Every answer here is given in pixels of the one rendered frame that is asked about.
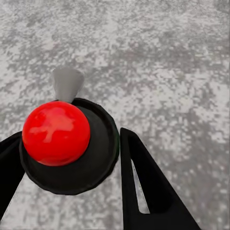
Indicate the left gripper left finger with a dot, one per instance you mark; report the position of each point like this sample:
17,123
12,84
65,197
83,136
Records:
11,169

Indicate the insectifuge atomizer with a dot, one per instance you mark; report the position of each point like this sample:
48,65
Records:
71,145

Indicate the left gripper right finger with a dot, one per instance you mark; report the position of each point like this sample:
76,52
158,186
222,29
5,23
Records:
167,210

